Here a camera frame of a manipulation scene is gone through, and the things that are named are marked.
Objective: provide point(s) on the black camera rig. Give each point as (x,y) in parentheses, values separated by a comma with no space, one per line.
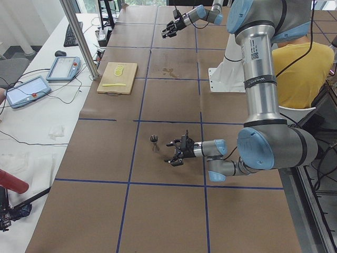
(23,209)

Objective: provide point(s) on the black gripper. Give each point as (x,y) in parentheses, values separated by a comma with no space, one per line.
(179,24)
(190,151)

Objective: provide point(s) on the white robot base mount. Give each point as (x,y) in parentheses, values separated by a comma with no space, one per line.
(228,76)

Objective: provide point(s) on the far blue teach pendant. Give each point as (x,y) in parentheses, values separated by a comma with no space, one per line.
(64,68)

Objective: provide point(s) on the bamboo cutting board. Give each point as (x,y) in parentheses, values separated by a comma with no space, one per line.
(127,77)

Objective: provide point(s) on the person in yellow shirt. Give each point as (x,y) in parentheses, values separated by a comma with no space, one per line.
(302,67)

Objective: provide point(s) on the aluminium frame post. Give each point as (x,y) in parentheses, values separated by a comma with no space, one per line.
(73,21)

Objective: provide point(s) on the crumpled white tissue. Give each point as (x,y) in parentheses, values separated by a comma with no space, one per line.
(56,132)

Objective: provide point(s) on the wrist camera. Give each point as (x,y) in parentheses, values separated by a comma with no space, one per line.
(176,14)
(186,139)

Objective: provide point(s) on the red cylinder bottle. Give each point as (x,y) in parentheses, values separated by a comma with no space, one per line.
(13,183)

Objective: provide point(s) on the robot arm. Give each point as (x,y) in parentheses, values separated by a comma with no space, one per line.
(266,141)
(213,15)

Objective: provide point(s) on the steel jigger measuring cup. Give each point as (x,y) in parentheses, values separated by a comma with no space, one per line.
(154,140)

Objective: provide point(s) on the black computer mouse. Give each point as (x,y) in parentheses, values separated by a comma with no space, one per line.
(60,53)

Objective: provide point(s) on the near blue teach pendant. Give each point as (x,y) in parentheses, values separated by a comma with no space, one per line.
(27,92)

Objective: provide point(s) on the black keyboard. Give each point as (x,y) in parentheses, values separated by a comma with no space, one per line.
(70,39)

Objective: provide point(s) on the blue teach pendant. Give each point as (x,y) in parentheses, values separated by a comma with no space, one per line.
(27,92)
(64,68)

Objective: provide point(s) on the yellow plastic knife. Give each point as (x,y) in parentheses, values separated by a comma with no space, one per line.
(112,84)

